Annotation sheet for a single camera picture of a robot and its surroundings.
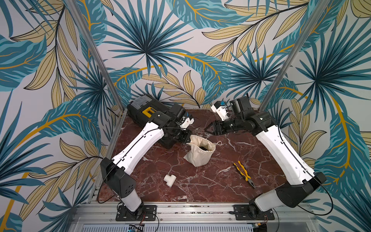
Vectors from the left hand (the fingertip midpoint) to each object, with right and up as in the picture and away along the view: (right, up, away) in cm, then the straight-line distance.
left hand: (188, 142), depth 73 cm
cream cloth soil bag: (+6, -3, -5) cm, 8 cm away
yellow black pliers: (+34, -22, +13) cm, 43 cm away
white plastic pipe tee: (-10, -22, +9) cm, 26 cm away
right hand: (+5, +4, -6) cm, 9 cm away
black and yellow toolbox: (-30, +19, +23) cm, 43 cm away
